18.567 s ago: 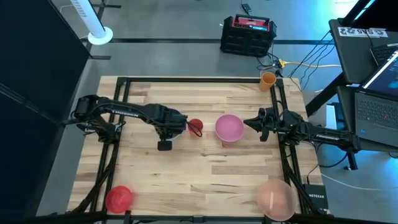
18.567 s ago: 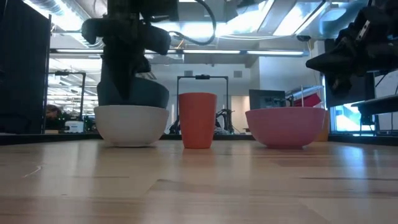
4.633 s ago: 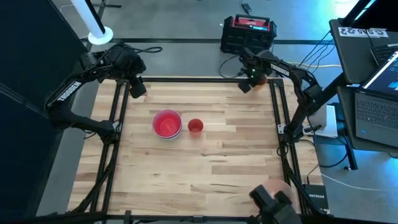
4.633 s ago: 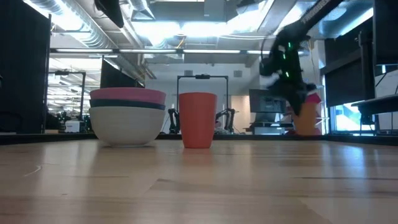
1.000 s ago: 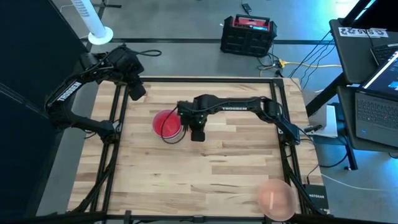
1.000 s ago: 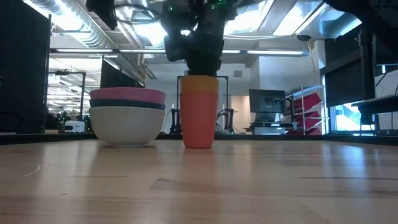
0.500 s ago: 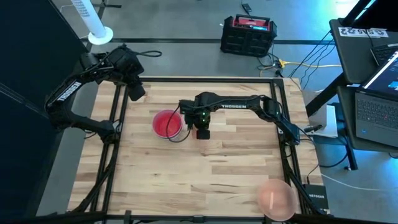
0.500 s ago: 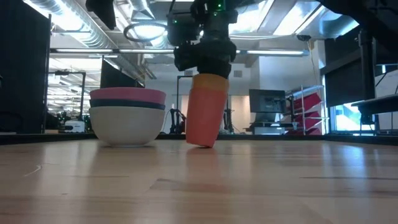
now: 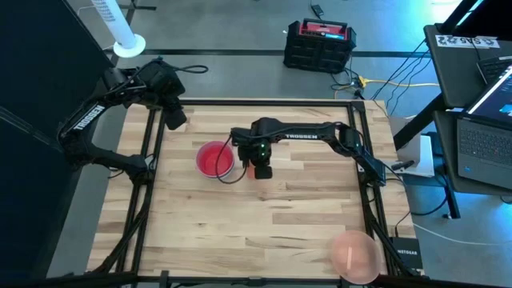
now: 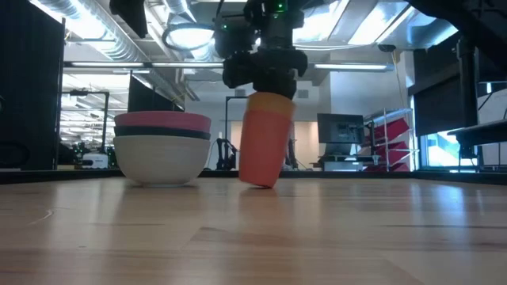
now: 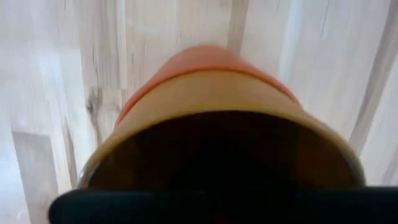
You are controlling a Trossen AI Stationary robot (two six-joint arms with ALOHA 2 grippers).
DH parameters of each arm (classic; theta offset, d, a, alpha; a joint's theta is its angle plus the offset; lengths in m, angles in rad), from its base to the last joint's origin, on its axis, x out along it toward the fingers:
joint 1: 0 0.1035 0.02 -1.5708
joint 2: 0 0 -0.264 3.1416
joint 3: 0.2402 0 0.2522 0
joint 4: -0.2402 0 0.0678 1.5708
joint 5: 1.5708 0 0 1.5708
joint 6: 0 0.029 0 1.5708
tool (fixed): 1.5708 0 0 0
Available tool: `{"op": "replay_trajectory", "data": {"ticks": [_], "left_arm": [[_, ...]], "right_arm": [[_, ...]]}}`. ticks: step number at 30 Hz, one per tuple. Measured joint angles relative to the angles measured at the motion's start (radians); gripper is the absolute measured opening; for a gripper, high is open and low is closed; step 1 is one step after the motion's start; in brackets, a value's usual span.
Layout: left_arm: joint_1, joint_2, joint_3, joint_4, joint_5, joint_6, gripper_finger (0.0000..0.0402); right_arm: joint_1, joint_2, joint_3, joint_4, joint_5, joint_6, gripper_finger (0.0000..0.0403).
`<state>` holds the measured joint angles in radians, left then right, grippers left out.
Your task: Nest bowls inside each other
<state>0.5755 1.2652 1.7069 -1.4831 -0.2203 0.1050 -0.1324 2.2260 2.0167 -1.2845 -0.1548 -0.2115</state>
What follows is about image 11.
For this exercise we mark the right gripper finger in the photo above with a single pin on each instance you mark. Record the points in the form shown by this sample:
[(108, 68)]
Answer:
[(217, 207)]

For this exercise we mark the orange plastic cup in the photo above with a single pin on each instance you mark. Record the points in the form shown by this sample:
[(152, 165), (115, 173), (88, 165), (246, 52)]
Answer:
[(211, 93)]

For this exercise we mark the red plastic cup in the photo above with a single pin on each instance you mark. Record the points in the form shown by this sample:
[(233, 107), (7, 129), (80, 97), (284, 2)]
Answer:
[(202, 57)]

